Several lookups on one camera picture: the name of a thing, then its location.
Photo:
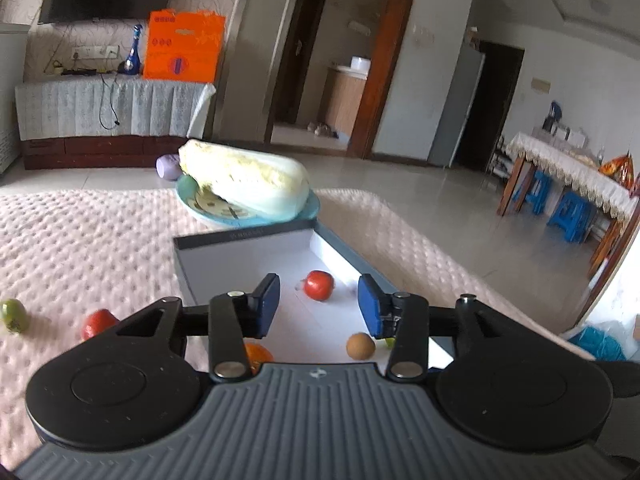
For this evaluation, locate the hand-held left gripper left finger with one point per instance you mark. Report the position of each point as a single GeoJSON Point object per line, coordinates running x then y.
{"type": "Point", "coordinates": [270, 305]}

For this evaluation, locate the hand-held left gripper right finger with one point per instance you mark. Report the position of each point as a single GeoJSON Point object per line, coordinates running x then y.
{"type": "Point", "coordinates": [369, 305]}

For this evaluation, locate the brown round fruit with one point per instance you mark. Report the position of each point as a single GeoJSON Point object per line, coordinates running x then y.
{"type": "Point", "coordinates": [361, 346]}

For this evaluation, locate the red apple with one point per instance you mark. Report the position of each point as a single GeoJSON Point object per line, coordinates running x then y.
{"type": "Point", "coordinates": [319, 285]}
{"type": "Point", "coordinates": [97, 322]}

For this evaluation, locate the grey box with white inside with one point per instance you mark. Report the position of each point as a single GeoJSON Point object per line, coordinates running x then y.
{"type": "Point", "coordinates": [235, 265]}

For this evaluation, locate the small orange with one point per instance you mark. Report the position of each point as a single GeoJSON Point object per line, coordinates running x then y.
{"type": "Point", "coordinates": [257, 354]}

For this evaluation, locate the light green plate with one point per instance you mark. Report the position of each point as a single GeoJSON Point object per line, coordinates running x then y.
{"type": "Point", "coordinates": [200, 205]}

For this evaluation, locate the napa cabbage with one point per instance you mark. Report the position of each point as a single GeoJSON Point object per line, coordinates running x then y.
{"type": "Point", "coordinates": [245, 177]}

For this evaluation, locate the purple round container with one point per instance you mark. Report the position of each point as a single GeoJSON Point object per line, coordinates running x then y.
{"type": "Point", "coordinates": [167, 167]}

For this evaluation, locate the pair of slippers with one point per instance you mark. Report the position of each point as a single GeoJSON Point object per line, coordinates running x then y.
{"type": "Point", "coordinates": [322, 130]}

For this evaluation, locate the wooden dining table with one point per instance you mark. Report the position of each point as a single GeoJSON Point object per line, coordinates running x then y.
{"type": "Point", "coordinates": [510, 185]}

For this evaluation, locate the pink dotted blanket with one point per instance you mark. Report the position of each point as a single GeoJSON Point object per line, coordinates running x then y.
{"type": "Point", "coordinates": [90, 240]}

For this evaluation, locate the blue plastic stool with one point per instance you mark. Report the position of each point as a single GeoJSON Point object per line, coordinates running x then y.
{"type": "Point", "coordinates": [572, 215]}
{"type": "Point", "coordinates": [532, 192]}

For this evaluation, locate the wooden counter cabinet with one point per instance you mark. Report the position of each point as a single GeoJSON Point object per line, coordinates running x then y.
{"type": "Point", "coordinates": [345, 102]}

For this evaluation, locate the grey refrigerator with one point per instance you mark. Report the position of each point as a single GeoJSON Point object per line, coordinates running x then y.
{"type": "Point", "coordinates": [457, 105]}

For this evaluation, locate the dark wooden low cabinet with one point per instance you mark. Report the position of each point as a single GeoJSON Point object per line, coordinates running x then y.
{"type": "Point", "coordinates": [100, 150]}

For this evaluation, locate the cream lace tablecloth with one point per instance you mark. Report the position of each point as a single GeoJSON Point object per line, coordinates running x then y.
{"type": "Point", "coordinates": [565, 165]}

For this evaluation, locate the white round container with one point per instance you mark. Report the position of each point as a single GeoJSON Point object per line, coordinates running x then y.
{"type": "Point", "coordinates": [360, 64]}

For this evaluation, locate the dark blue kitchen appliance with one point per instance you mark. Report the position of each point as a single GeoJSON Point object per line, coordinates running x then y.
{"type": "Point", "coordinates": [552, 116]}

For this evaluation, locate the orange paper bag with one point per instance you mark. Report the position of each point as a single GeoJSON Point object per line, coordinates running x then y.
{"type": "Point", "coordinates": [182, 45]}

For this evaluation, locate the blue glass bottle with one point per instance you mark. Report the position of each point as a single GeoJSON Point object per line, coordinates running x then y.
{"type": "Point", "coordinates": [132, 60]}

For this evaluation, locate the orange snack bag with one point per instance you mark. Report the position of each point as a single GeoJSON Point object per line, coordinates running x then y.
{"type": "Point", "coordinates": [617, 170]}

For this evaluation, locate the white lace cabinet cloth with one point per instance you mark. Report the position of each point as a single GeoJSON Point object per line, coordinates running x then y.
{"type": "Point", "coordinates": [65, 107]}

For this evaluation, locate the black power strip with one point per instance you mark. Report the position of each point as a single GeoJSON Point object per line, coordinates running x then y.
{"type": "Point", "coordinates": [80, 71]}

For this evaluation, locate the white chest freezer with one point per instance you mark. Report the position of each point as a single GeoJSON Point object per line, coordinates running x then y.
{"type": "Point", "coordinates": [10, 95]}

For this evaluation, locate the brown wooden door frame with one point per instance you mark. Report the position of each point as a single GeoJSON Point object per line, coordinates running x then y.
{"type": "Point", "coordinates": [385, 60]}

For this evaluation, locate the white wall socket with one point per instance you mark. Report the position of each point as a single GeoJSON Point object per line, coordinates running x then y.
{"type": "Point", "coordinates": [95, 52]}

